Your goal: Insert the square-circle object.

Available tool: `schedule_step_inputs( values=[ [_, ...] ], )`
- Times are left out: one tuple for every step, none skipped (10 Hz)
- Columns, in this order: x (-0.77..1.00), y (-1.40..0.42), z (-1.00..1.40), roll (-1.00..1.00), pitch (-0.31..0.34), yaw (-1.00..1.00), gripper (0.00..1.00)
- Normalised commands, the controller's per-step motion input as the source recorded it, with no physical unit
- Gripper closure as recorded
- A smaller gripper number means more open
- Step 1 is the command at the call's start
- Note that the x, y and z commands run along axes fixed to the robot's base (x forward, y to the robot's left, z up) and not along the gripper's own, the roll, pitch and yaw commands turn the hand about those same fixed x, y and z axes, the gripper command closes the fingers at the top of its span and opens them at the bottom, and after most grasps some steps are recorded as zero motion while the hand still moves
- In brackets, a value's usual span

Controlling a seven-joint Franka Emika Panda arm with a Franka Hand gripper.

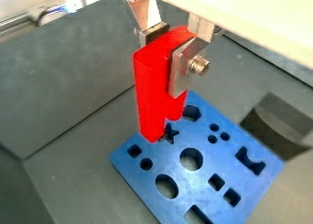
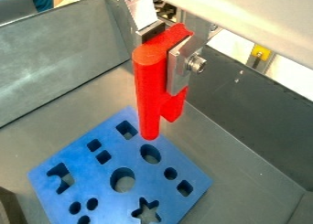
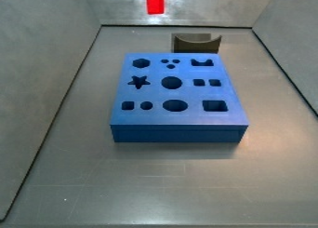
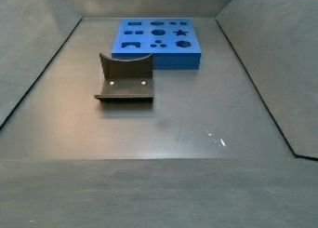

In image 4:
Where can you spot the black curved holder stand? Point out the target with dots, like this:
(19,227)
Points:
(128,79)

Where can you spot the blue shape-sorting block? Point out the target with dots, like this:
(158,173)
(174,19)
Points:
(168,38)

